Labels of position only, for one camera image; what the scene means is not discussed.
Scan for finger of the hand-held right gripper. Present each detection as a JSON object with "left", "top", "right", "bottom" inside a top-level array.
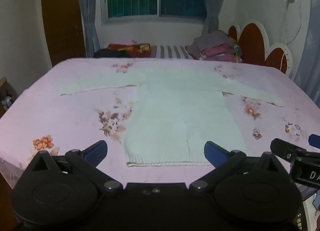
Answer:
[
  {"left": 271, "top": 138, "right": 309, "bottom": 164},
  {"left": 309, "top": 134, "right": 320, "bottom": 148}
]

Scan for red patterned blanket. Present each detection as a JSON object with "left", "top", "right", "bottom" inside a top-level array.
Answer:
[{"left": 107, "top": 43, "right": 152, "bottom": 58}]

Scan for stack of folded clothes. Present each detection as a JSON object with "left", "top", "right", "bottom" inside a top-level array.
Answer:
[{"left": 186, "top": 30, "right": 243, "bottom": 63}]

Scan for grey curtain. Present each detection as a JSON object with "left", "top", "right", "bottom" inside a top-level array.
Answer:
[
  {"left": 76, "top": 0, "right": 100, "bottom": 58},
  {"left": 199, "top": 0, "right": 237, "bottom": 35}
]

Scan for black cloth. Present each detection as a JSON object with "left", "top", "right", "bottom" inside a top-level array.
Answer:
[{"left": 94, "top": 48, "right": 133, "bottom": 58}]

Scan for red and white headboard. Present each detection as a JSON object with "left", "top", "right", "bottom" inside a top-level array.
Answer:
[{"left": 228, "top": 22, "right": 293, "bottom": 79}]

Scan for white knitted sweater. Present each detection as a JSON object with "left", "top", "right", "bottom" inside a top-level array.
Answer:
[{"left": 59, "top": 67, "right": 284, "bottom": 167}]

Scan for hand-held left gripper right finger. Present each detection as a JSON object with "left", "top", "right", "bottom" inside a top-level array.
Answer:
[{"left": 189, "top": 141, "right": 288, "bottom": 192}]

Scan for wooden cabinet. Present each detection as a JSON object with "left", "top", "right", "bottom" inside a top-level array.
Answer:
[{"left": 0, "top": 76, "right": 19, "bottom": 118}]

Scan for light blue patterned cloth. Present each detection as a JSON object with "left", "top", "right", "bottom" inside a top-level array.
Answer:
[{"left": 292, "top": 0, "right": 320, "bottom": 104}]

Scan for pink floral bed sheet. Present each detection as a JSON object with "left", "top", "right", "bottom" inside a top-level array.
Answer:
[{"left": 0, "top": 57, "right": 320, "bottom": 191}]

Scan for brown wooden door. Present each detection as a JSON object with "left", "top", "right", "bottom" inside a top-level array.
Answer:
[{"left": 41, "top": 0, "right": 87, "bottom": 66}]

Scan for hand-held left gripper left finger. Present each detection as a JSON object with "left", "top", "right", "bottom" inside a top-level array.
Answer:
[{"left": 27, "top": 140, "right": 123, "bottom": 192}]

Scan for white cable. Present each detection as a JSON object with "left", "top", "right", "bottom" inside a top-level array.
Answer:
[{"left": 279, "top": 0, "right": 304, "bottom": 73}]

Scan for grey striped pillow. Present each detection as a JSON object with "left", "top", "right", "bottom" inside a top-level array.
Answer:
[{"left": 150, "top": 45, "right": 198, "bottom": 59}]

